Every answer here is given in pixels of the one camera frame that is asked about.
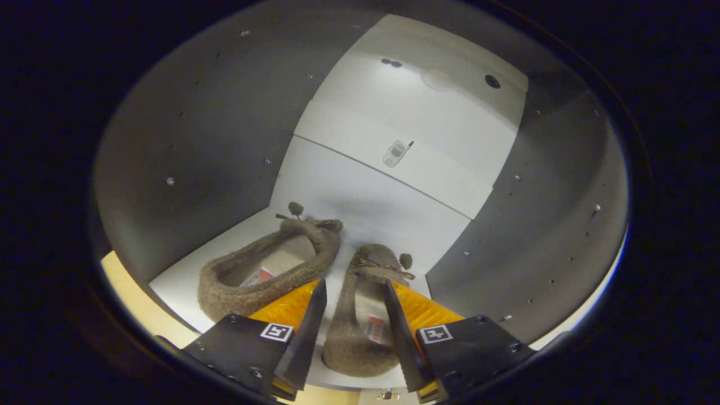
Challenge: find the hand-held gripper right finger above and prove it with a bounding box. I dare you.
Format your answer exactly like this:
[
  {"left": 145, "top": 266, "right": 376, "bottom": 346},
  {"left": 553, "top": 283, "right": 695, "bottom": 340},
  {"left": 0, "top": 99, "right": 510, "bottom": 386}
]
[{"left": 384, "top": 278, "right": 536, "bottom": 403}]

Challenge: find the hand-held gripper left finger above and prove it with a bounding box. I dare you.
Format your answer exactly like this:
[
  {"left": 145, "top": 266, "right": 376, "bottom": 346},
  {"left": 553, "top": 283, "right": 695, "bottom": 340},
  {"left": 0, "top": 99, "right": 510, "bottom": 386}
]
[{"left": 180, "top": 278, "right": 328, "bottom": 401}]

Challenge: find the brown fuzzy slipper shoe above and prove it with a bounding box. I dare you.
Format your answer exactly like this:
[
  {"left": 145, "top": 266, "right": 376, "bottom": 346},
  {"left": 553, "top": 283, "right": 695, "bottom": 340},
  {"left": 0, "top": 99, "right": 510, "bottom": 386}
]
[
  {"left": 322, "top": 243, "right": 417, "bottom": 379},
  {"left": 197, "top": 201, "right": 344, "bottom": 322}
]

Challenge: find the grey shoe cabinet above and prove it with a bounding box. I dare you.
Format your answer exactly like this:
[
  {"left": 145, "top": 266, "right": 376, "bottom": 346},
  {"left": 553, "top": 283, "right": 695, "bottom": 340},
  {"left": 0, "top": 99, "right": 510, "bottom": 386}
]
[{"left": 93, "top": 0, "right": 629, "bottom": 394}]

